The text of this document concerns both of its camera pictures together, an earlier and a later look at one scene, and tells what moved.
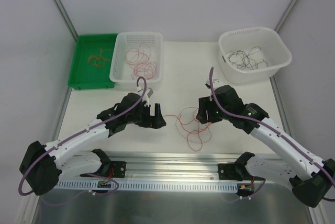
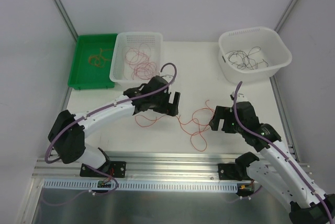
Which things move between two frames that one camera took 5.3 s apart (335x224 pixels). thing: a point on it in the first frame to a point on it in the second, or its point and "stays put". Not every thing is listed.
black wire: (240, 58) stays put
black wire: (246, 58) stays put
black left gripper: (146, 115) to (169, 102)
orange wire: (97, 60) stays put
